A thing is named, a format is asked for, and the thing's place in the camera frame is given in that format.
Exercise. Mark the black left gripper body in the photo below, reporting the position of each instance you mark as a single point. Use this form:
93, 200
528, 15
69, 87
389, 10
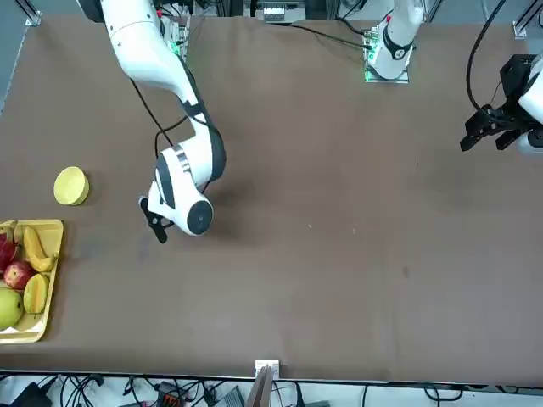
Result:
515, 76

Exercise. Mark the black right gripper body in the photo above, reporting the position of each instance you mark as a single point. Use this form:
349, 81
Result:
158, 231

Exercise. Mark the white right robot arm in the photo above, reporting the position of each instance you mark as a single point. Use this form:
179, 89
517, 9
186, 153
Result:
140, 46

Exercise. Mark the yellow bowl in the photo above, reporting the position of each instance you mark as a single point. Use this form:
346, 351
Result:
70, 186

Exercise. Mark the yellow banana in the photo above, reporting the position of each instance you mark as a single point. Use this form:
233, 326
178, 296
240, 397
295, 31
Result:
34, 250

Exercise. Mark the yellow-orange star fruit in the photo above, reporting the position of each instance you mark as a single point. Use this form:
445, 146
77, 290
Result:
35, 292

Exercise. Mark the yellow plastic tray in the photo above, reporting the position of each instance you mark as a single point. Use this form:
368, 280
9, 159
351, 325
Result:
46, 313

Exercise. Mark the red apple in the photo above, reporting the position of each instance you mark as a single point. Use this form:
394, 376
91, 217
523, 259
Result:
17, 274

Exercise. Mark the red dragon fruit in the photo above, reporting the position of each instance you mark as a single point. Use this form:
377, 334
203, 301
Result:
6, 254

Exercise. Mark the large yellow-green round fruit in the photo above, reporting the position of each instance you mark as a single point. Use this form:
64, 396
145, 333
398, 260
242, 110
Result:
8, 307

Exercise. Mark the black orange power strip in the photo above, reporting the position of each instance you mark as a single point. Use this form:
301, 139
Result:
169, 398

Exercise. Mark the black flat power adapter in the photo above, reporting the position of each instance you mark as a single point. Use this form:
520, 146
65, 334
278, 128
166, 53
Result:
29, 394

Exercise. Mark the white power strip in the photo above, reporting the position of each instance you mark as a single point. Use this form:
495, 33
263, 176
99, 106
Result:
273, 10

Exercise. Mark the aluminium corner bracket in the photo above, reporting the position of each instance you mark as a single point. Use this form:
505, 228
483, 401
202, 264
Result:
521, 25
34, 15

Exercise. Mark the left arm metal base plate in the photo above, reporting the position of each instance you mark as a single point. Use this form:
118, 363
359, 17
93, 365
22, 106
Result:
405, 76

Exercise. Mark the aluminium frame post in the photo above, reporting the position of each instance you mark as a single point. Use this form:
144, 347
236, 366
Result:
265, 381

